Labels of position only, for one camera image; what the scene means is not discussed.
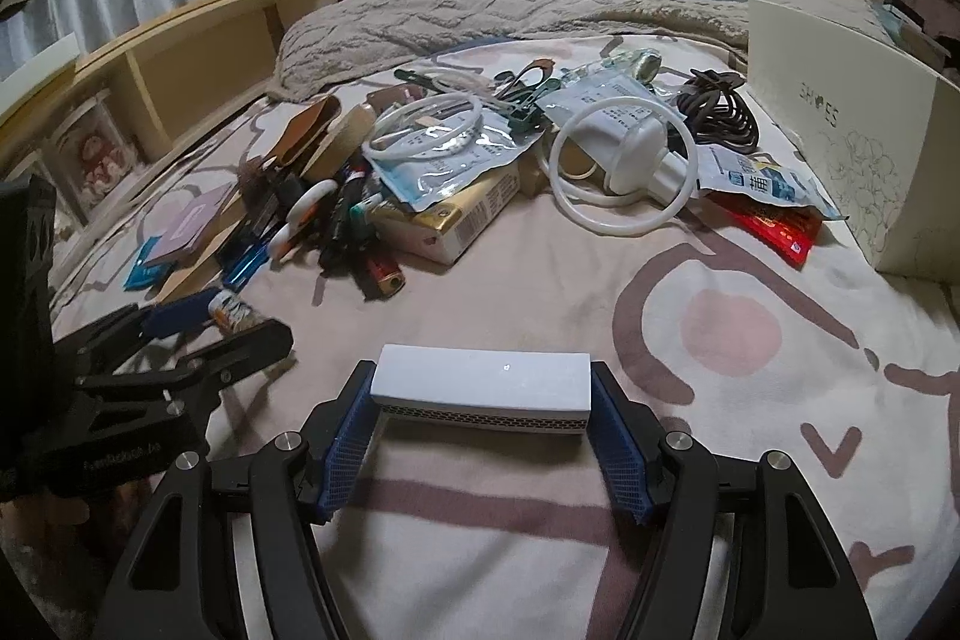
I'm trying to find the brown leather strap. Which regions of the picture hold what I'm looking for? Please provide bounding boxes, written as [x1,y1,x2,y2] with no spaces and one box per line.
[495,56,560,94]

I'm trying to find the wooden ruler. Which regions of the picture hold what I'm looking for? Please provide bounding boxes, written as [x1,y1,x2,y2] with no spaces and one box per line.
[154,227,248,304]

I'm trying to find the dark brown coiled cable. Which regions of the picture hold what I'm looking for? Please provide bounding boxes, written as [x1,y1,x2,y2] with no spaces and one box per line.
[675,68,760,150]

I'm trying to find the yellow tissue box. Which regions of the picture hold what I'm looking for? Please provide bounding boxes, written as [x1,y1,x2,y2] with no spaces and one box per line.
[371,171,522,266]

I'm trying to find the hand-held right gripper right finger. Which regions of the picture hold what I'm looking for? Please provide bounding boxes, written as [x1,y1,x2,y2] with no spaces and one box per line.
[589,361,878,640]

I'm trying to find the blue white medicine sachet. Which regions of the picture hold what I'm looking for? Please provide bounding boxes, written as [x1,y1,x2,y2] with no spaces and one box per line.
[697,149,848,221]

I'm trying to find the white plastic handheld device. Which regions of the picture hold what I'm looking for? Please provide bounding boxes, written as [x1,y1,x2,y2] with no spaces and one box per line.
[604,119,702,197]

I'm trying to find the boxed toy figure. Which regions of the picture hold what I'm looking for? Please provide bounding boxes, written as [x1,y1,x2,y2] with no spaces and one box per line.
[45,89,143,221]

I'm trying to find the beige fuzzy blanket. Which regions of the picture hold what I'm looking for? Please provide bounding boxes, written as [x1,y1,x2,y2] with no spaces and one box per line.
[274,0,893,101]

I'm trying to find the large white ring tube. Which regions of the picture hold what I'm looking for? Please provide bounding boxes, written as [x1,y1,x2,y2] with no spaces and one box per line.
[549,104,700,234]

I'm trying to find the cream storage box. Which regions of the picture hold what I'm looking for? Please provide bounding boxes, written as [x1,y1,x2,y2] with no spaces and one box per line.
[746,0,960,300]

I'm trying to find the small orange white bottle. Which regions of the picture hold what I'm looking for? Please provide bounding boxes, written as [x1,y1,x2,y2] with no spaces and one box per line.
[210,287,263,335]

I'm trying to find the floral pouch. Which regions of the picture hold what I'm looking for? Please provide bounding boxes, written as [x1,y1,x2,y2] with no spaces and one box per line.
[607,47,665,82]

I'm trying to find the brown leather case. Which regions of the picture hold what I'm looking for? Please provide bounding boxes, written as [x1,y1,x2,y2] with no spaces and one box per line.
[262,94,342,172]

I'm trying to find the pile of pens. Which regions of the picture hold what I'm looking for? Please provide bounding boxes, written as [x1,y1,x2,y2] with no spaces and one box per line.
[225,156,383,281]

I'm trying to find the blue packet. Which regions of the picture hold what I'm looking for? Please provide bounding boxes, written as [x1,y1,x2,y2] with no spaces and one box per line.
[124,239,162,292]

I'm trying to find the wooden bedside shelf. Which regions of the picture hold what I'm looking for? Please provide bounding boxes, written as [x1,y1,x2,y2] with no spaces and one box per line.
[0,0,383,236]

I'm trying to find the blue pen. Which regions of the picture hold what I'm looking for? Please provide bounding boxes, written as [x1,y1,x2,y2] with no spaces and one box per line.
[221,242,271,290]

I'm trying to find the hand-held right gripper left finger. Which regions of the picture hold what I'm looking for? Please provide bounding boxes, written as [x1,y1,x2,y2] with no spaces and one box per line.
[90,361,383,640]

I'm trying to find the cluttered wall niche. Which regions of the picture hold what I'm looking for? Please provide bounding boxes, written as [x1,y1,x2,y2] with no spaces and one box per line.
[877,0,960,79]

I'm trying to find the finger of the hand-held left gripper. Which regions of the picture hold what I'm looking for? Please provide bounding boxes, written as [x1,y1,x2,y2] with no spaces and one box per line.
[161,319,295,431]
[52,289,222,386]

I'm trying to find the red sachet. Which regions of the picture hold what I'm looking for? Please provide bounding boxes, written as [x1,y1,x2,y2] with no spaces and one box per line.
[720,194,822,270]

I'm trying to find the white rectangular box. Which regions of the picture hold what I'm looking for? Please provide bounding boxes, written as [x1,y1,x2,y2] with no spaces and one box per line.
[370,344,593,437]

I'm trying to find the green clip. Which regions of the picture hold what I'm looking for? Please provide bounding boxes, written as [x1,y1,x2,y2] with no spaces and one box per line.
[495,85,548,135]

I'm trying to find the pink notebook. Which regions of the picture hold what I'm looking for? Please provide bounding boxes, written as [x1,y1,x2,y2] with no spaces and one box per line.
[142,184,237,270]

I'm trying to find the printed bed sheet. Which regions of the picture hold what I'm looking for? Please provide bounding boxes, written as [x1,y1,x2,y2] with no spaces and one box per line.
[45,36,960,640]

